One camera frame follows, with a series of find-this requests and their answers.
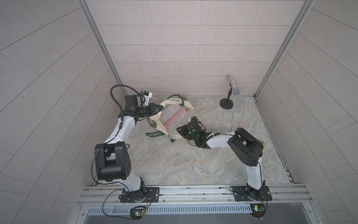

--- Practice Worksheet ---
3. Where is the cream canvas tote bag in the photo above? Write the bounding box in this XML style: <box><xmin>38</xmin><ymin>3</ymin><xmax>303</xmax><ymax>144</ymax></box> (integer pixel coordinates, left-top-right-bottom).
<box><xmin>147</xmin><ymin>94</ymin><xmax>200</xmax><ymax>141</ymax></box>

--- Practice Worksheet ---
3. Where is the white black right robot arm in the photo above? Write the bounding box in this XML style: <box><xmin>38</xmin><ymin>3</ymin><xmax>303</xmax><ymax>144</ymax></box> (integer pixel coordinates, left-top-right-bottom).
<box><xmin>177</xmin><ymin>117</ymin><xmax>272</xmax><ymax>202</ymax></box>

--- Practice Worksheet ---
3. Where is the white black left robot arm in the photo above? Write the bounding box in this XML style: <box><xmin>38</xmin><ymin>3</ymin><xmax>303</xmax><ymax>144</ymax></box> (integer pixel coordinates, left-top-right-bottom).
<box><xmin>91</xmin><ymin>85</ymin><xmax>164</xmax><ymax>203</ymax></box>

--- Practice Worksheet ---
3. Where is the translucent pink pencil case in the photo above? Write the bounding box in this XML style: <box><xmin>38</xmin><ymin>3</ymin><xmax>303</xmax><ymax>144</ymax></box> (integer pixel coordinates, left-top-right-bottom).
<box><xmin>164</xmin><ymin>107</ymin><xmax>186</xmax><ymax>130</ymax></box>

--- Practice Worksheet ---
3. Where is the silver microphone on stand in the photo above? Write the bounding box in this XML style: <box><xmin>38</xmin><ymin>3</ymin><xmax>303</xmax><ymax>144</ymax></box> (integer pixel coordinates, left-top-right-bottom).
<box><xmin>220</xmin><ymin>75</ymin><xmax>241</xmax><ymax>110</ymax></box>

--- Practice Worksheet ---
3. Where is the left green circuit board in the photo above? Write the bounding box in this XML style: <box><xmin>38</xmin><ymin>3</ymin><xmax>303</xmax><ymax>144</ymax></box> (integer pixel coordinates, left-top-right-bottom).
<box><xmin>129</xmin><ymin>206</ymin><xmax>147</xmax><ymax>221</ymax></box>

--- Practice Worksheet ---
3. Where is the green circuit board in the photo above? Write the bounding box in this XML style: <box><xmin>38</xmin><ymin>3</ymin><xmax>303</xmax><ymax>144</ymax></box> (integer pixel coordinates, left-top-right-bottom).
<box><xmin>129</xmin><ymin>206</ymin><xmax>147</xmax><ymax>221</ymax></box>
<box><xmin>250</xmin><ymin>204</ymin><xmax>267</xmax><ymax>218</ymax></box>

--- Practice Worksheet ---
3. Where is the right green circuit board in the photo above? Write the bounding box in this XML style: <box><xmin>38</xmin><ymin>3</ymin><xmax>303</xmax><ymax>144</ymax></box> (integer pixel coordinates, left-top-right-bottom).
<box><xmin>250</xmin><ymin>204</ymin><xmax>267</xmax><ymax>218</ymax></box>

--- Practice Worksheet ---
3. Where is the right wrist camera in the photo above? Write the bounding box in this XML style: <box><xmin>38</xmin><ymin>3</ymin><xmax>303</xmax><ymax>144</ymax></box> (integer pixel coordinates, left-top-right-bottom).
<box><xmin>188</xmin><ymin>116</ymin><xmax>199</xmax><ymax>127</ymax></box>

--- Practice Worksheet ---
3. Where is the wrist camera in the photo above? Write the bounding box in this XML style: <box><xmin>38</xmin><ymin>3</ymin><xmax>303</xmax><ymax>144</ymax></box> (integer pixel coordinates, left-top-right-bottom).
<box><xmin>141</xmin><ymin>91</ymin><xmax>153</xmax><ymax>106</ymax></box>
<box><xmin>188</xmin><ymin>116</ymin><xmax>199</xmax><ymax>127</ymax></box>

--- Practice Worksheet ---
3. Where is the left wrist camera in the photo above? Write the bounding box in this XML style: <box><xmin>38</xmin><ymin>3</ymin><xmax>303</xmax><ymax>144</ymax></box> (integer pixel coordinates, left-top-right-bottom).
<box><xmin>141</xmin><ymin>91</ymin><xmax>153</xmax><ymax>106</ymax></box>

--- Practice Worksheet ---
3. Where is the aluminium mounting rail frame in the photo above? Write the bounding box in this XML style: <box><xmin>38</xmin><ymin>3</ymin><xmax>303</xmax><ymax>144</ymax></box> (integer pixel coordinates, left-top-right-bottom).
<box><xmin>69</xmin><ymin>184</ymin><xmax>323</xmax><ymax>224</ymax></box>

